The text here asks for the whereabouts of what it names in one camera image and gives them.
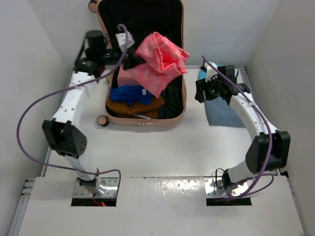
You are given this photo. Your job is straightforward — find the blue shirt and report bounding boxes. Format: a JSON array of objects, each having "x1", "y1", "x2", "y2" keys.
[{"x1": 110, "y1": 85, "x2": 153, "y2": 105}]

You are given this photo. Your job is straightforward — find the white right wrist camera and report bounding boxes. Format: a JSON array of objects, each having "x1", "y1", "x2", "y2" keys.
[{"x1": 199, "y1": 62, "x2": 218, "y2": 82}]

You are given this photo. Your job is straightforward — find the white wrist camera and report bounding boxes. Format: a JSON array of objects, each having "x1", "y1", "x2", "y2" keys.
[
  {"x1": 199, "y1": 62, "x2": 218, "y2": 82},
  {"x1": 115, "y1": 31, "x2": 135, "y2": 52}
]

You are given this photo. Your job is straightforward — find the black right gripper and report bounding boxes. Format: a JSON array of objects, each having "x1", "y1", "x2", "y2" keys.
[{"x1": 195, "y1": 74, "x2": 223, "y2": 103}]

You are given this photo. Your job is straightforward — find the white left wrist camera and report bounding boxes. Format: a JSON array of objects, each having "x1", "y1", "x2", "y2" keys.
[{"x1": 115, "y1": 31, "x2": 135, "y2": 52}]

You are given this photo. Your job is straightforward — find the pink open suitcase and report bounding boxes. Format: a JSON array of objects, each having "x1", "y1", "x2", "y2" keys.
[{"x1": 89, "y1": 0, "x2": 189, "y2": 126}]

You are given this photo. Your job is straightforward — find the brown shorts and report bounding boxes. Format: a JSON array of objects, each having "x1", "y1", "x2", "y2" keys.
[{"x1": 105, "y1": 97, "x2": 165, "y2": 119}]

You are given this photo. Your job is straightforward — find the turquoise folded shirt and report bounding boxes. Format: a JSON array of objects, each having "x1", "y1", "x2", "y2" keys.
[{"x1": 198, "y1": 64, "x2": 218, "y2": 80}]

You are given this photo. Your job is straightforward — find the pink toiletry box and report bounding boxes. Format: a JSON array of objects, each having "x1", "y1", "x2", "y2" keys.
[{"x1": 117, "y1": 67, "x2": 139, "y2": 87}]

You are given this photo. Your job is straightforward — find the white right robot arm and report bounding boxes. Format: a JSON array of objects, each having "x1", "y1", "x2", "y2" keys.
[{"x1": 195, "y1": 62, "x2": 291, "y2": 189}]

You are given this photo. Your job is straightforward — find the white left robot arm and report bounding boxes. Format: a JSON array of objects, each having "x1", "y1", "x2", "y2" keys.
[{"x1": 42, "y1": 30, "x2": 135, "y2": 193}]

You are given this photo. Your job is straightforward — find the metal base plate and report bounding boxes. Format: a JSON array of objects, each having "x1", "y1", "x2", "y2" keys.
[
  {"x1": 204, "y1": 177, "x2": 248, "y2": 199},
  {"x1": 72, "y1": 177, "x2": 119, "y2": 199}
]

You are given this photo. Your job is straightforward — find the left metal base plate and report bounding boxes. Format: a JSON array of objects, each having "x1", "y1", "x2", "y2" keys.
[{"x1": 72, "y1": 177, "x2": 119, "y2": 199}]

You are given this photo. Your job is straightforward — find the coral patterned garment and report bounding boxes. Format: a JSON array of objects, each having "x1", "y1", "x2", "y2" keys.
[{"x1": 127, "y1": 32, "x2": 190, "y2": 97}]

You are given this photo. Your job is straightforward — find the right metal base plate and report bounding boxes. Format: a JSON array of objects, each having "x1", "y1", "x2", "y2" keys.
[{"x1": 204, "y1": 177, "x2": 248, "y2": 199}]

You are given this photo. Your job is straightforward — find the grey folded garment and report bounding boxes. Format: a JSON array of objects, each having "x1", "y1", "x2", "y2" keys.
[{"x1": 204, "y1": 97, "x2": 245, "y2": 128}]

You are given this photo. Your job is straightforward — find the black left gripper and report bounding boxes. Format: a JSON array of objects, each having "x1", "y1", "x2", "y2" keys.
[{"x1": 98, "y1": 45, "x2": 145, "y2": 71}]

